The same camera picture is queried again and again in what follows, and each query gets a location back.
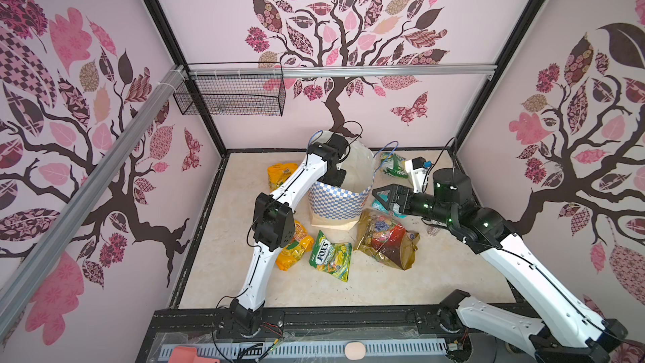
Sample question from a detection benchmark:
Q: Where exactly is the red object at base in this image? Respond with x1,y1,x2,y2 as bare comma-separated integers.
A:
168,346,220,363

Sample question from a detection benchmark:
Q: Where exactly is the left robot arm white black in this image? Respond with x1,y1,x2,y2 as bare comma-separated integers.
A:
228,133,349,336

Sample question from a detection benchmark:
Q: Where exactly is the orange yellow candy bag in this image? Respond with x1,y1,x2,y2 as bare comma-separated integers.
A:
275,220,314,272

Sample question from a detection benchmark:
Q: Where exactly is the small clear wrapped candy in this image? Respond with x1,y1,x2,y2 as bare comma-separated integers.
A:
427,224,443,236

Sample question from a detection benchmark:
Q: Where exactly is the yellow snack packet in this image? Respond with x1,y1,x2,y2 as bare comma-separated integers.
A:
267,163,299,192

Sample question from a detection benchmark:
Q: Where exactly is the beige round sticker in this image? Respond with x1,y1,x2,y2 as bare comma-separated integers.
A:
344,341,367,361

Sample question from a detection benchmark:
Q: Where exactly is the white slotted cable duct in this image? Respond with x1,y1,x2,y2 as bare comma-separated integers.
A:
186,339,448,361

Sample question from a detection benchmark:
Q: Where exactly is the gold candy bag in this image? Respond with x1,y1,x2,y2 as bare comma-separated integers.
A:
355,209,420,271

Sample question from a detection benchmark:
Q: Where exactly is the green Fox's candy bag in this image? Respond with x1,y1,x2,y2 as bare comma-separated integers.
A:
309,231,353,282

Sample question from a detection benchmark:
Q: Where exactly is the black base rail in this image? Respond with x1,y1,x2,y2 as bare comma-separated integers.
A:
135,301,570,363

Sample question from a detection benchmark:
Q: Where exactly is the aluminium rail wall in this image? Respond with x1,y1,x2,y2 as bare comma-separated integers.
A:
189,64,497,78
1,65,186,336

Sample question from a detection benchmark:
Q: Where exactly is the teal snack packet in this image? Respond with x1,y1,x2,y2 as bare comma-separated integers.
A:
371,200,406,218

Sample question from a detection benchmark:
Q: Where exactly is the aluminium rail back wall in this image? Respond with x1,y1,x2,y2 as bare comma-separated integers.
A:
189,64,497,78

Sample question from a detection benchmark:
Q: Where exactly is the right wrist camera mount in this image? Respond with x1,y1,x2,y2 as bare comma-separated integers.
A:
404,156,433,193

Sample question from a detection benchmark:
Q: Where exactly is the green snack packet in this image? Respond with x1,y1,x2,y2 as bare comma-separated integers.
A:
380,152,408,179

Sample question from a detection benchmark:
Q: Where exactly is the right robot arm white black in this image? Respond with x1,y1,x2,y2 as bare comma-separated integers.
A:
372,168,628,362

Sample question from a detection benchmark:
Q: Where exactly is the blue checkered paper bag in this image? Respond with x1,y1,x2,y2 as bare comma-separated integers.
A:
308,131,398,231

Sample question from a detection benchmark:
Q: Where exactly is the aluminium rail left wall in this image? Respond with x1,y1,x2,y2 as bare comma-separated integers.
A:
1,65,186,336

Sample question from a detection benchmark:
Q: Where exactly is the black wire basket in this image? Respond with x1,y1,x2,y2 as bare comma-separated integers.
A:
173,60,287,117

